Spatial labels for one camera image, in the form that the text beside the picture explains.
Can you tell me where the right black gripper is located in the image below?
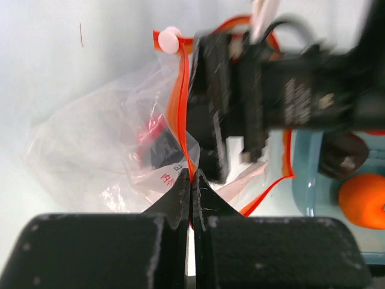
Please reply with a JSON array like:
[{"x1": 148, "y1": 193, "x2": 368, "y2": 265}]
[{"x1": 228, "y1": 1, "x2": 384, "y2": 163}]

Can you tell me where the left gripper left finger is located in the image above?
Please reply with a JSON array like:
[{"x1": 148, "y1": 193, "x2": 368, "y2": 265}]
[{"x1": 1, "y1": 170, "x2": 191, "y2": 288}]

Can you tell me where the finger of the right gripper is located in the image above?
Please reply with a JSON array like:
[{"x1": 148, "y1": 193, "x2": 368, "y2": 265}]
[{"x1": 187, "y1": 32, "x2": 231, "y2": 184}]

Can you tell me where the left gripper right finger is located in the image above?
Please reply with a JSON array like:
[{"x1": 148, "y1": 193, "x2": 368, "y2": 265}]
[{"x1": 191, "y1": 170, "x2": 373, "y2": 288}]

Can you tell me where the clear zip top bag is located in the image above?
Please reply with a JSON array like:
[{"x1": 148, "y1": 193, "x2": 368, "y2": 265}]
[{"x1": 24, "y1": 26, "x2": 294, "y2": 216}]

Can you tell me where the dark purple fake plum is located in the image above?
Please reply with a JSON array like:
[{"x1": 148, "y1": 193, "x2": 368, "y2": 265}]
[{"x1": 318, "y1": 131, "x2": 369, "y2": 179}]

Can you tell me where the orange fake orange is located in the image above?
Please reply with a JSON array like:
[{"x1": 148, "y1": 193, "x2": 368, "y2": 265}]
[{"x1": 338, "y1": 173, "x2": 384, "y2": 230}]

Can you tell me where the red fake apple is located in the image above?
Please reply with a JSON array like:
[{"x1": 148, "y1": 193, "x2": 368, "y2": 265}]
[{"x1": 138, "y1": 114, "x2": 167, "y2": 147}]

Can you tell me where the teal plastic bin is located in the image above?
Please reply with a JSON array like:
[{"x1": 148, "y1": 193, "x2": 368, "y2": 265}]
[{"x1": 290, "y1": 129, "x2": 385, "y2": 267}]

